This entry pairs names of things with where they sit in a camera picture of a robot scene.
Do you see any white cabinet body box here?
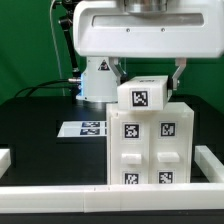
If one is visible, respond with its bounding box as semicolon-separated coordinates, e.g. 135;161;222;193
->
106;102;194;185

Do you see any white cabinet top block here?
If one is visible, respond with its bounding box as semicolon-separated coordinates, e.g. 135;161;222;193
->
117;76;172;111

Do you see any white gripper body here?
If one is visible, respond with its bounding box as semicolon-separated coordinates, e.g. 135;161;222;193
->
73;0;224;58

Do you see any white left fence piece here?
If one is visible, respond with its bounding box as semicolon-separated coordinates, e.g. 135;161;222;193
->
0;149;11;178

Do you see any white marker base plate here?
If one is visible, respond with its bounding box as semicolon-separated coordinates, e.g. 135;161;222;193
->
58;121;107;138

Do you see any grey hanging cable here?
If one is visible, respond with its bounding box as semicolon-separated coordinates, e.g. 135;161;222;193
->
49;0;67;98

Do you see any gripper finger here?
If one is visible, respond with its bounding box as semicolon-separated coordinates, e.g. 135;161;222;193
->
167;58;187;98
109;57;127;85

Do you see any white right fence rail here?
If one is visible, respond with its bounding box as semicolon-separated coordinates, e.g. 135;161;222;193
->
194;145;224;183

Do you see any black cable bundle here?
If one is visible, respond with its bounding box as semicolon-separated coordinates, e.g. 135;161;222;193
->
13;79;83;98

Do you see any white fence rail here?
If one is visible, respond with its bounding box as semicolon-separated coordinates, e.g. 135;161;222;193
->
194;145;224;183
0;183;224;214

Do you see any white cabinet door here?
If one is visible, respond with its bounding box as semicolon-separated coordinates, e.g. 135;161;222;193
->
149;110;194;184
108;111;149;185

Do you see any white front fence rail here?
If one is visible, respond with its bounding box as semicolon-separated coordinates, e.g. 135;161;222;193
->
0;183;224;214

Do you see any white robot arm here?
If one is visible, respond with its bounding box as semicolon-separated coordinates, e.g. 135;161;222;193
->
73;0;224;102

